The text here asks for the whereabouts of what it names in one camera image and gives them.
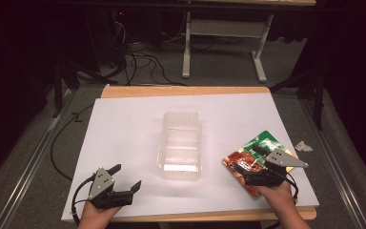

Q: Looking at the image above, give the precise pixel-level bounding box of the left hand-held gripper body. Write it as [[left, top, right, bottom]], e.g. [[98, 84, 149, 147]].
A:
[[88, 166, 134, 211]]

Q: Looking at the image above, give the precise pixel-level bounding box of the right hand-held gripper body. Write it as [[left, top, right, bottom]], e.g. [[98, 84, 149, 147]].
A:
[[243, 149, 310, 187]]

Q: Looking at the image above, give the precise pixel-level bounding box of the green and red snack packet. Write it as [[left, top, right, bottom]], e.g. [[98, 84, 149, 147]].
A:
[[221, 130, 300, 198]]

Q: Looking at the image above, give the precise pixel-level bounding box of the clear plastic container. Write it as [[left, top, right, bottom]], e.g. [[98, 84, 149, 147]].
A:
[[155, 111, 203, 182]]

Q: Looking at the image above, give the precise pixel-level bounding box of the person's left hand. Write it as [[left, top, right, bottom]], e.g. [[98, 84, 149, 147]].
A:
[[77, 200, 122, 229]]

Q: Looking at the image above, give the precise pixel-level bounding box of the person's right hand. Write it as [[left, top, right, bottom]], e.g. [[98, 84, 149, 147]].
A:
[[253, 182, 295, 215]]

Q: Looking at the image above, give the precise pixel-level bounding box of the crumpled white paper scrap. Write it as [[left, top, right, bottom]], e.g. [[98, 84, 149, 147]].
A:
[[294, 140, 315, 153]]

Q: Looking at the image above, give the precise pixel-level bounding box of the white paper sheet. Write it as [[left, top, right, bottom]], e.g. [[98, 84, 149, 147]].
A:
[[60, 93, 320, 223]]

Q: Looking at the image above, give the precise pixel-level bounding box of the black metal stand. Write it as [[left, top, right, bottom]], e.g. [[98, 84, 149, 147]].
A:
[[268, 62, 328, 132], [51, 47, 110, 119]]

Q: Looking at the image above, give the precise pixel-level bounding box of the wooden table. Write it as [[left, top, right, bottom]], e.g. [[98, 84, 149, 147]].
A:
[[60, 83, 318, 223]]

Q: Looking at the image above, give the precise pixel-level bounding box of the dark computer tower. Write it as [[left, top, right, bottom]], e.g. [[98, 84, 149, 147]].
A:
[[85, 9, 129, 69]]

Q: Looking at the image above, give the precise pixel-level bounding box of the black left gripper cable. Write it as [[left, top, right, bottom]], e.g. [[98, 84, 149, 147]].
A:
[[71, 176, 97, 226]]

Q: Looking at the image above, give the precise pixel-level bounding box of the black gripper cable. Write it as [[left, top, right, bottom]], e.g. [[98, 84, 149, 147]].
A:
[[278, 171, 300, 205], [71, 176, 97, 226]]

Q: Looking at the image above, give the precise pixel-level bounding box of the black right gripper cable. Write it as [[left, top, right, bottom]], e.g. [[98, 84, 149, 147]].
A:
[[278, 171, 300, 205]]

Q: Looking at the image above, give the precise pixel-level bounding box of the metal floor rail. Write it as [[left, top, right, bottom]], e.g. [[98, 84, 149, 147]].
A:
[[298, 97, 365, 229], [0, 89, 78, 229]]

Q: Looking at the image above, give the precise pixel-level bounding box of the black floor cable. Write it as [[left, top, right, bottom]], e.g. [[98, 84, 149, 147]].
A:
[[50, 104, 95, 182]]

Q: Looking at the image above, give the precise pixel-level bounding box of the tangle of black cables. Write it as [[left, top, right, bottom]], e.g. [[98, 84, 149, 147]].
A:
[[107, 18, 189, 88]]

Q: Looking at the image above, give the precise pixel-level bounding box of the white desk frame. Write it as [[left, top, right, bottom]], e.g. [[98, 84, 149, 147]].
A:
[[181, 10, 275, 84]]

